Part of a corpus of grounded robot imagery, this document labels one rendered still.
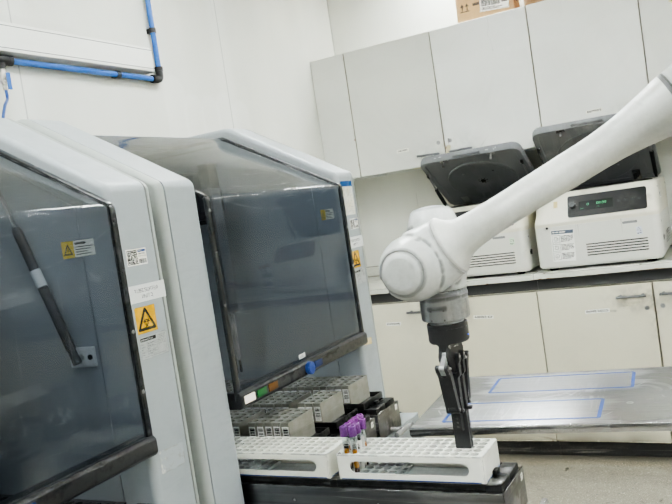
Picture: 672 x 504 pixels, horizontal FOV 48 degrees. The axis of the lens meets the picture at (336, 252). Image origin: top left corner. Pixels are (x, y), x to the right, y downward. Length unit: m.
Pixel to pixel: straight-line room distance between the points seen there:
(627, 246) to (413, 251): 2.54
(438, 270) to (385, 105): 3.11
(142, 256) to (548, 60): 2.91
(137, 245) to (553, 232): 2.59
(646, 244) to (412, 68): 1.52
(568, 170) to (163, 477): 0.87
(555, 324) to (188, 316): 2.51
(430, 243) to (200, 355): 0.55
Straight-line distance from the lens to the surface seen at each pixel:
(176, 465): 1.47
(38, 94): 2.85
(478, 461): 1.42
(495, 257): 3.77
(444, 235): 1.21
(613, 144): 1.32
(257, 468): 1.66
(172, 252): 1.48
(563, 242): 3.69
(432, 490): 1.46
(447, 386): 1.39
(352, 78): 4.35
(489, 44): 4.09
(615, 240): 3.66
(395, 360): 4.05
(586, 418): 1.73
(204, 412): 1.53
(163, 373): 1.44
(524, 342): 3.81
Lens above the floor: 1.33
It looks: 3 degrees down
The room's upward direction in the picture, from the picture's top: 9 degrees counter-clockwise
